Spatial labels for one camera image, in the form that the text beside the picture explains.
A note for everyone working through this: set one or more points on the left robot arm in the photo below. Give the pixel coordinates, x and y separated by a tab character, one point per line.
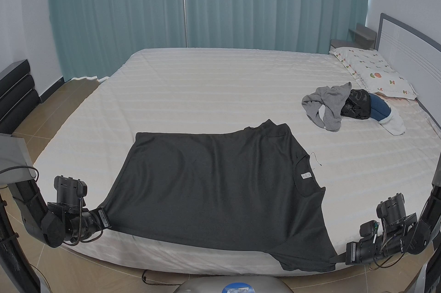
31	212

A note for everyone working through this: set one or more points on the dark blue garment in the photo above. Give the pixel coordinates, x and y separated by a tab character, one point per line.
380	107

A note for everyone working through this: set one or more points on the white printed pillow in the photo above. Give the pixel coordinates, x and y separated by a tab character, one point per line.
372	69

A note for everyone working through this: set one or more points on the black shiny garment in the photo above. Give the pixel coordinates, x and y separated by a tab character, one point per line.
356	104

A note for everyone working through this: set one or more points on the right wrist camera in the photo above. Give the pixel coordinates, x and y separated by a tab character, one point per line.
368	229

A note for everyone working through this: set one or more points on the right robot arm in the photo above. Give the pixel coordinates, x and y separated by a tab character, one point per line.
422	236

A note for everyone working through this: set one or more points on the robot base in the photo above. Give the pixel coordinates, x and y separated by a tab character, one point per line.
237	286

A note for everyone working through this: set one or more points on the bed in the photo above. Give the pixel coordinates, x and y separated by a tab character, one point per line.
206	95

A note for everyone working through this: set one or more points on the black T-shirt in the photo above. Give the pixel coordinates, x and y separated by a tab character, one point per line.
213	188

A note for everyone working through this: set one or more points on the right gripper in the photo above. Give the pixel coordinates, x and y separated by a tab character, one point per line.
365	248

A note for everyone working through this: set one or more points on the black chest of drawers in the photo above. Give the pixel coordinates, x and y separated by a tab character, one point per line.
15	95

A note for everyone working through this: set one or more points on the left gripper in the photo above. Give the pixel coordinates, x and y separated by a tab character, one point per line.
89	222

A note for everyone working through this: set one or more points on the grey bedside table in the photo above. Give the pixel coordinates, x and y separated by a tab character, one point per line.
360	33

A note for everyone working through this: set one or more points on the grey garment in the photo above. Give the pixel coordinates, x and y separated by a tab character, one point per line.
330	105

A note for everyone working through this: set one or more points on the white garment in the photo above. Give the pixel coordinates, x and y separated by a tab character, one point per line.
394	124

